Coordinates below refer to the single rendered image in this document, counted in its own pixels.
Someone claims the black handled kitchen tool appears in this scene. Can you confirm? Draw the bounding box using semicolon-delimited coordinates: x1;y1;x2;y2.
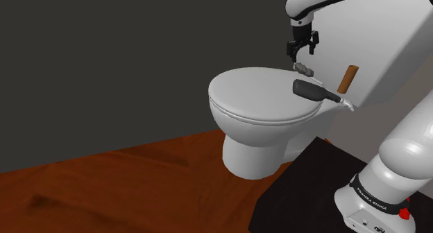
291;78;355;112

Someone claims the grey lumpy handled tool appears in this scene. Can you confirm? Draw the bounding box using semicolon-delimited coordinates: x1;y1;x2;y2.
292;62;324;86

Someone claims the black robot stand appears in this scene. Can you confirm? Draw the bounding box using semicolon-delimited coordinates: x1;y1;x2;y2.
248;136;433;233

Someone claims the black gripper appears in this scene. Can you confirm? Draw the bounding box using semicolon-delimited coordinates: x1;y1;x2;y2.
286;22;320;63

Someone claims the white toilet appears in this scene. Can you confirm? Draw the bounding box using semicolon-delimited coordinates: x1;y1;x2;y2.
207;0;433;180

